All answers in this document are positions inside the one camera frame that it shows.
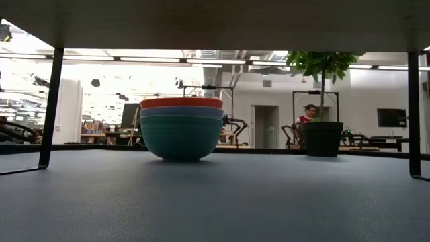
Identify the blue plastic bowl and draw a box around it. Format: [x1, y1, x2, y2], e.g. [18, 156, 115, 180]
[139, 106, 224, 120]

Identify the red plastic bowl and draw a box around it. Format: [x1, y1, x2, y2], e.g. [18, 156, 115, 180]
[139, 97, 224, 110]

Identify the teal plastic bowl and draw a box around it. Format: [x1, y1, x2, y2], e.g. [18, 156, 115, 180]
[139, 115, 224, 163]

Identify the grey door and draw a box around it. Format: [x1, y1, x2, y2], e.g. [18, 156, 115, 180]
[250, 104, 280, 149]

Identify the blue-grey table mat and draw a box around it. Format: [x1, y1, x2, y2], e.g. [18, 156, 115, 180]
[0, 149, 430, 242]

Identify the black computer monitor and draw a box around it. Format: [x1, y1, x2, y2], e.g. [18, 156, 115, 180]
[120, 102, 142, 130]

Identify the person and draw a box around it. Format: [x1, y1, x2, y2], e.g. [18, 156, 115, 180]
[294, 104, 318, 126]

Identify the green plant in black pot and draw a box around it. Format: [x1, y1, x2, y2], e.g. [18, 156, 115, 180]
[286, 50, 366, 158]

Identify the yellow target sign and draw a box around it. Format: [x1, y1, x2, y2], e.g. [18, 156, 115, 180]
[82, 120, 99, 135]

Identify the black workbench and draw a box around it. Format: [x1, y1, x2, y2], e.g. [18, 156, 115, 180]
[339, 134, 410, 153]

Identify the black flat screen television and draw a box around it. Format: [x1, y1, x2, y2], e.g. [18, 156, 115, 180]
[376, 108, 408, 128]

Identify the black camera gantry frame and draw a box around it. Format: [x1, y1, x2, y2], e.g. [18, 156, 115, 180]
[183, 85, 235, 135]
[292, 89, 340, 124]

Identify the silver ventilation duct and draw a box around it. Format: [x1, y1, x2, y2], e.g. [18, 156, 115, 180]
[200, 49, 223, 87]

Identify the black aluminium table frame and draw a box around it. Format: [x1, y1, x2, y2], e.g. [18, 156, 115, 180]
[0, 143, 430, 161]

